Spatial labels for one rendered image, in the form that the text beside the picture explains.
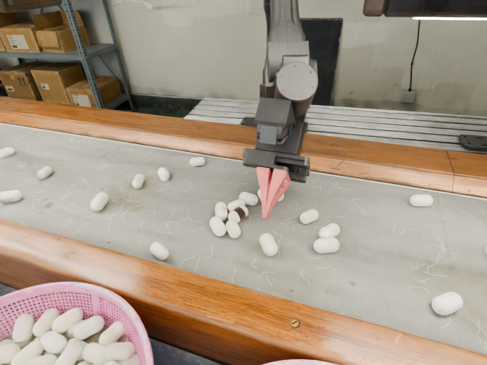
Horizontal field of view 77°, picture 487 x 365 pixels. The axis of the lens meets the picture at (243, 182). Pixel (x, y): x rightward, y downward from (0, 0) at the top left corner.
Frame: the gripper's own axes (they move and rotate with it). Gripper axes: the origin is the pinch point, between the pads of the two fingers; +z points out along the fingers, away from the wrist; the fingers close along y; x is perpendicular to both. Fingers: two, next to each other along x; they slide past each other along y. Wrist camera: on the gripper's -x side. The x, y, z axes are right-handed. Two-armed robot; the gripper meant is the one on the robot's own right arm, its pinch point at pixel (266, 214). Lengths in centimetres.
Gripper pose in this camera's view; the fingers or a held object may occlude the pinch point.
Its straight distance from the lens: 48.3
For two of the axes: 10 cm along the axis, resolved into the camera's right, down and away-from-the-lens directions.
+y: 9.4, 1.8, -2.8
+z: -2.3, 9.6, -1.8
